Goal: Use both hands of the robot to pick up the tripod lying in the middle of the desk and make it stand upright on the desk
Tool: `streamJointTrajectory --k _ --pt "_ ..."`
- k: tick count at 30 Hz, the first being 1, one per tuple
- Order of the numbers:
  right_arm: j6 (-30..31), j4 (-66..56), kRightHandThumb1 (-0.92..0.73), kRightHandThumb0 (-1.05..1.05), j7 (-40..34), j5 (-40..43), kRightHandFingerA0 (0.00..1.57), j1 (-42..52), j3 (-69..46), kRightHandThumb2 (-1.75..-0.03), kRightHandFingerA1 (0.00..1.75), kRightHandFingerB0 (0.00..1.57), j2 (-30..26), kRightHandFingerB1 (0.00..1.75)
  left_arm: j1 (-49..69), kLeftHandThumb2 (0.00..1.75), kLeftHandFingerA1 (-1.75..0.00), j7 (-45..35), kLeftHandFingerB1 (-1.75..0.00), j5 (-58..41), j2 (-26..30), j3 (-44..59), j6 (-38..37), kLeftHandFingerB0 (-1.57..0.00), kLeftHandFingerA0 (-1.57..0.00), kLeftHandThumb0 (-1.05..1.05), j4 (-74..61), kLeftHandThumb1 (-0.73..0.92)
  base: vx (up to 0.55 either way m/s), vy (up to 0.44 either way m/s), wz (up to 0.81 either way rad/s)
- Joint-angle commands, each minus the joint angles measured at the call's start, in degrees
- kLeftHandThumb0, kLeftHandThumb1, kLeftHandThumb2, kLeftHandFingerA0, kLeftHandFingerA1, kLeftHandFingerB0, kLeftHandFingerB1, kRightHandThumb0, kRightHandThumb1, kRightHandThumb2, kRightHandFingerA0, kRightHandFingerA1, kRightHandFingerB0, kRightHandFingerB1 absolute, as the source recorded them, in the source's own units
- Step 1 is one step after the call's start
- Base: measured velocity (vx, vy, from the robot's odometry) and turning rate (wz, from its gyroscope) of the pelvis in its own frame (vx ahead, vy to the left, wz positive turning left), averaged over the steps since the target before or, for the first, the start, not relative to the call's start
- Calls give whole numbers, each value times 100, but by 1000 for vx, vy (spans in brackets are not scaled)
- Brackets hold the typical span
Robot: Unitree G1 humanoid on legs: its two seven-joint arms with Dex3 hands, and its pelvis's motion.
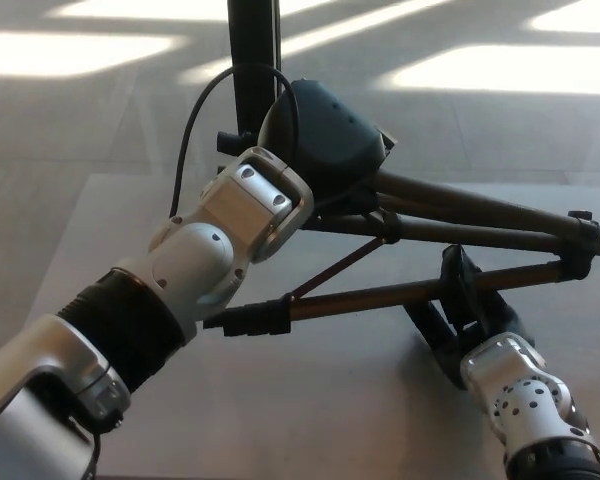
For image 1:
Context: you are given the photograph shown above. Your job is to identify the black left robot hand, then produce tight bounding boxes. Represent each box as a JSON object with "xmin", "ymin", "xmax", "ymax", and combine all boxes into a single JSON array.
[{"xmin": 257, "ymin": 78, "xmax": 397, "ymax": 222}]

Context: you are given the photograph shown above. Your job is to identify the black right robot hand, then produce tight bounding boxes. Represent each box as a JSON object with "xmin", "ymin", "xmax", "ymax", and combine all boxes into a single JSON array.
[{"xmin": 404, "ymin": 244, "xmax": 537, "ymax": 391}]

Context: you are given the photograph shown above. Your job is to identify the bronze tripod with black fittings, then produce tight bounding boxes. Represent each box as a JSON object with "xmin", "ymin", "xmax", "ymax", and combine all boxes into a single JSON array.
[{"xmin": 202, "ymin": 129, "xmax": 600, "ymax": 339}]

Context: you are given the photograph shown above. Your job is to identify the black upright post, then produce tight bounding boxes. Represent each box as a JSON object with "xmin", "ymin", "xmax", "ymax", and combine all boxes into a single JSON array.
[{"xmin": 227, "ymin": 0, "xmax": 282, "ymax": 137}]

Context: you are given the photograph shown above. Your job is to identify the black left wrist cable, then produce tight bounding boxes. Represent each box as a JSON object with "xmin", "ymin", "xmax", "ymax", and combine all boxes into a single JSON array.
[{"xmin": 168, "ymin": 64, "xmax": 302, "ymax": 219}]

